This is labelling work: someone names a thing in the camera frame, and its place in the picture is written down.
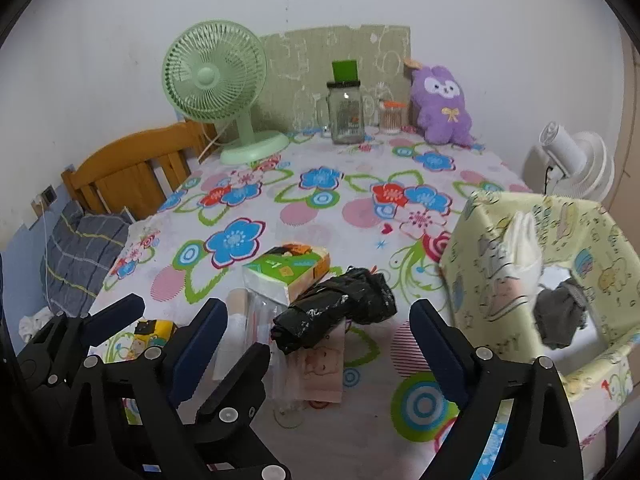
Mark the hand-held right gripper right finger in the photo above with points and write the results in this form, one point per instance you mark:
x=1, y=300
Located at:
x=440, y=360

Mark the green desk fan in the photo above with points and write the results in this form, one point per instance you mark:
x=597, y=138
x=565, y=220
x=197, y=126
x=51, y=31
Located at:
x=210, y=75

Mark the dark wall socket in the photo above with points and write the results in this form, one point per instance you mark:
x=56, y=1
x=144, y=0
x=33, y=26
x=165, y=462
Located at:
x=48, y=195

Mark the purple plush toy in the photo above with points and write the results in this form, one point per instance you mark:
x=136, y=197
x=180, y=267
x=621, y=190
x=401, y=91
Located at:
x=442, y=110

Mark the yellow cartoon storage box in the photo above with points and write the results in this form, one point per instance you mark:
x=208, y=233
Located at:
x=480, y=270

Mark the green orange tissue packet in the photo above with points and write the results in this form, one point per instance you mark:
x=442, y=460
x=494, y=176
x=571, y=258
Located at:
x=285, y=270

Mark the white rubber glove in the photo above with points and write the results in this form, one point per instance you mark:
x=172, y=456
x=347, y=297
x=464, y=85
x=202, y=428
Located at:
x=520, y=250

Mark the white clip fan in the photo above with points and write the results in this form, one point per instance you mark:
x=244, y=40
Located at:
x=582, y=165

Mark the glass jar mug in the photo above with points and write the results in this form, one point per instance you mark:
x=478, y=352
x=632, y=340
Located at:
x=346, y=115

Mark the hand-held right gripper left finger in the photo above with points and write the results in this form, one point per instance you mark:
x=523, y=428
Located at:
x=197, y=355

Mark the green patterned board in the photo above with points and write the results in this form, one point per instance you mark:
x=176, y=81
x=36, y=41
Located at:
x=300, y=60

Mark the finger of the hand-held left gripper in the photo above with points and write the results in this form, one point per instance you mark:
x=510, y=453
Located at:
x=117, y=312
x=235, y=390

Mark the clear plastic straw packet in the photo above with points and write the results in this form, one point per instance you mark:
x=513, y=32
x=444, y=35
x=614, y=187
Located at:
x=260, y=315

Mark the white crumpled cloth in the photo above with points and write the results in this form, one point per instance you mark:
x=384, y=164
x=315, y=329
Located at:
x=35, y=322

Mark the green card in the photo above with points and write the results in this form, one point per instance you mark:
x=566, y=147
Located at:
x=345, y=71

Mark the grey plaid pillow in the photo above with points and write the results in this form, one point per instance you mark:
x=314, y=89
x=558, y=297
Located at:
x=85, y=250

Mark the grey sock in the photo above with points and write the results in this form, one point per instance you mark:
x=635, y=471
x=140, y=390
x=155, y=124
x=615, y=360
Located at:
x=557, y=315

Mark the yellow cartoon packet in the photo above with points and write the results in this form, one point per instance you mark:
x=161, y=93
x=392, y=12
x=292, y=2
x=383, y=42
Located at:
x=155, y=330

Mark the black plastic bag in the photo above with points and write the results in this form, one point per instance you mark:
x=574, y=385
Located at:
x=340, y=305

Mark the cotton swab container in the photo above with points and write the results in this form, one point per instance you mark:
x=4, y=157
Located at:
x=391, y=119

